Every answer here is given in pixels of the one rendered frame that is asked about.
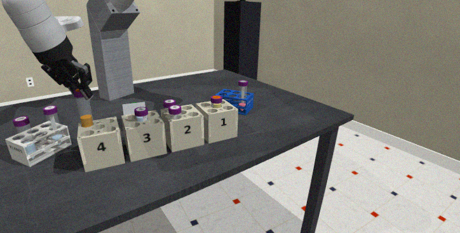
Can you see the white tube rack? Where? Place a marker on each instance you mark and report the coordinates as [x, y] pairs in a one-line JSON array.
[[45, 148]]

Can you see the conical tube with yellow liquid and purple cap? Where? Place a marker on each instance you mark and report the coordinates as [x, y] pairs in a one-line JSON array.
[[216, 101]]

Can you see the cream tube adapter block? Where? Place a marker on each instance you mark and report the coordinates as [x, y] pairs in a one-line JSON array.
[[219, 123], [144, 139], [100, 149], [186, 132]]

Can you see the blue tube rack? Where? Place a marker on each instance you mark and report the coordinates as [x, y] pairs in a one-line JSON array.
[[249, 100]]

